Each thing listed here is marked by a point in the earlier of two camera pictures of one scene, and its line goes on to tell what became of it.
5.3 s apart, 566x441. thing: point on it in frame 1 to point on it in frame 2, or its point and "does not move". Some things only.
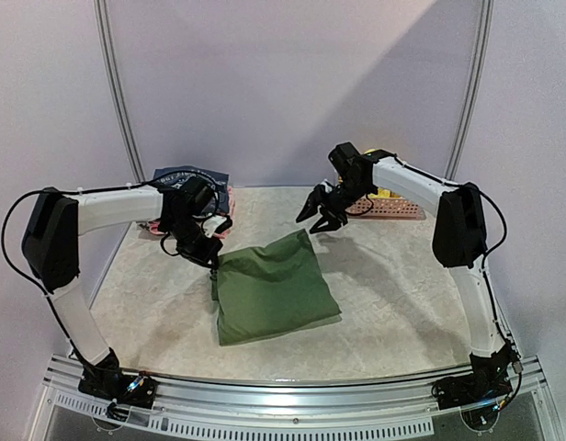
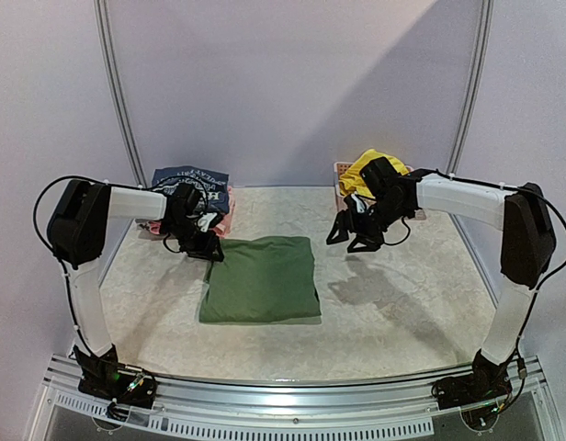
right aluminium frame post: x=486 y=22 does not move
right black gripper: x=329 y=202 to x=360 y=225
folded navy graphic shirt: x=177 y=175 does not move
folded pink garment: x=153 y=226 does not move
